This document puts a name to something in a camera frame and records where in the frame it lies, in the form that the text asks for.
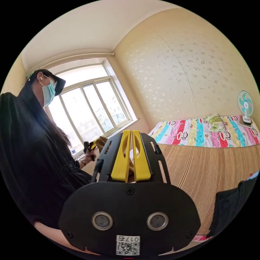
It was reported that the green patterned pillow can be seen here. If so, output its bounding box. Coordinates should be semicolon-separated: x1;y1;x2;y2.
205;114;226;132

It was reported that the window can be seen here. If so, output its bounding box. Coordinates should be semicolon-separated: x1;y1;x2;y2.
44;58;141;155

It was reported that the yellow thermal shirt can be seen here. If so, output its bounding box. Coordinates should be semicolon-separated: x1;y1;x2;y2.
95;136;136;177

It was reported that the person's left hand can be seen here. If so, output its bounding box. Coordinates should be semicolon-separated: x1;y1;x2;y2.
84;151;97;163

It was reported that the bed with mat and striped sheet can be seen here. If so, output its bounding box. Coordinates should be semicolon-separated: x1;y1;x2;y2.
130;114;260;242

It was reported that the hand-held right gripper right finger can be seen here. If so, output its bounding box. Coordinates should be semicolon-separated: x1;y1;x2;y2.
132;130;152;182

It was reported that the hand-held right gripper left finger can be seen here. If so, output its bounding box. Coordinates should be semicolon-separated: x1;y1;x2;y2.
110;130;132;182

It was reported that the person's body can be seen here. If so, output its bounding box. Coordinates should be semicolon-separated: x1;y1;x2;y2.
0;69;96;230

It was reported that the teal table fan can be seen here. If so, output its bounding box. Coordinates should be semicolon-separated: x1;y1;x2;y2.
237;90;254;126

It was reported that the person's right forearm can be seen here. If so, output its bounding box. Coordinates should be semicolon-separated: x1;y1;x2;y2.
33;220;100;255

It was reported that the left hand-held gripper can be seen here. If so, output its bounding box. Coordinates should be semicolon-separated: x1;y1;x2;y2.
83;141;98;162

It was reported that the pile of clothes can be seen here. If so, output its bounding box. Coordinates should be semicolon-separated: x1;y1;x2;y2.
207;170;260;238

